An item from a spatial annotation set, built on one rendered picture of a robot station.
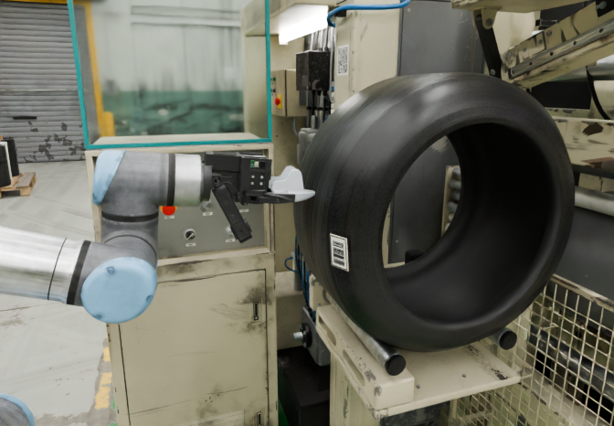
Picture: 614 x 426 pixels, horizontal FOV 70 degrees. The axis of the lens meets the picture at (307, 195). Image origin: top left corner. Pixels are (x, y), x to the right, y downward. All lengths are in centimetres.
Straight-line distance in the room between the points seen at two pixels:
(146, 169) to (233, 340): 98
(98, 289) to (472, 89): 68
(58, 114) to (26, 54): 121
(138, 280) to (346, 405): 97
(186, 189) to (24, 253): 24
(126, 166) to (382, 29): 72
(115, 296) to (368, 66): 81
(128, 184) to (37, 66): 948
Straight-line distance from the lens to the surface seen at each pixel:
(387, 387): 97
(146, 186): 74
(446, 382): 110
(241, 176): 76
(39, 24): 1022
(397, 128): 77
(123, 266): 63
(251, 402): 177
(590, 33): 113
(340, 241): 76
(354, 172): 76
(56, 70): 1013
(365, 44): 116
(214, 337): 159
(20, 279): 66
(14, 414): 105
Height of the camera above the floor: 144
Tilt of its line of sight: 14 degrees down
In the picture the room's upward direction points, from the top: straight up
